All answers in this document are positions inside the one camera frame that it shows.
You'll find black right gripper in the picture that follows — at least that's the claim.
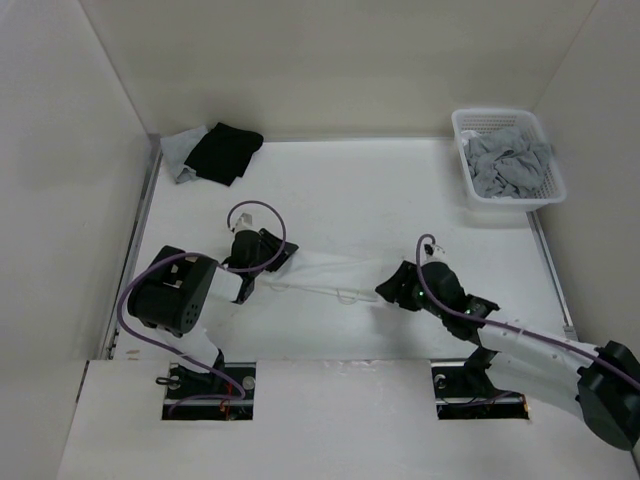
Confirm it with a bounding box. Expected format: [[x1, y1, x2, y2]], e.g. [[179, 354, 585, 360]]
[[375, 260, 447, 319]]

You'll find white tank top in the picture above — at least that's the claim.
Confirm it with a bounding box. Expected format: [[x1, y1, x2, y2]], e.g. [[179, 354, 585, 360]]
[[260, 250, 403, 304]]

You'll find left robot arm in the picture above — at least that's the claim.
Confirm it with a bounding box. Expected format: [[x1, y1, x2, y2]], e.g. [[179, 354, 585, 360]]
[[127, 228, 299, 399]]

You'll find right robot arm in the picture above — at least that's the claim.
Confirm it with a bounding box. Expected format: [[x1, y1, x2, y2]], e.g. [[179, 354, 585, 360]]
[[375, 261, 639, 451]]

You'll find folded black tank top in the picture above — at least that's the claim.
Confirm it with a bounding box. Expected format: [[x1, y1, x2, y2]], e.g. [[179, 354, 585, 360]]
[[185, 122, 264, 187]]

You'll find folded grey tank top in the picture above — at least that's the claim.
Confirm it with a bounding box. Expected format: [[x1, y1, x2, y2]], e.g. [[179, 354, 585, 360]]
[[160, 125, 208, 184]]

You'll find grey tank tops pile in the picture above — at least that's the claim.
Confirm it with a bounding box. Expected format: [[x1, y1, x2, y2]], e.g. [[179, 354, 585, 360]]
[[462, 127, 552, 199]]

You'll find white plastic laundry basket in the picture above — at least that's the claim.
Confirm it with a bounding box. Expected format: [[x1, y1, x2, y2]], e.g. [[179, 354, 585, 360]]
[[451, 108, 566, 213]]

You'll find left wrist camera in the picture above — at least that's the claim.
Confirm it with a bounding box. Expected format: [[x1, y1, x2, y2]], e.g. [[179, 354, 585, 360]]
[[231, 212, 254, 234]]

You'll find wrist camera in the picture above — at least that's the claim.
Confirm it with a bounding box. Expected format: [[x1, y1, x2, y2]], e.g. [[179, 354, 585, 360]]
[[231, 212, 254, 234], [422, 243, 447, 263]]

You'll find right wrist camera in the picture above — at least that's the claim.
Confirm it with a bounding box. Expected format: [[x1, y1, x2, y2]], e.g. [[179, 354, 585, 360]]
[[422, 243, 447, 263]]

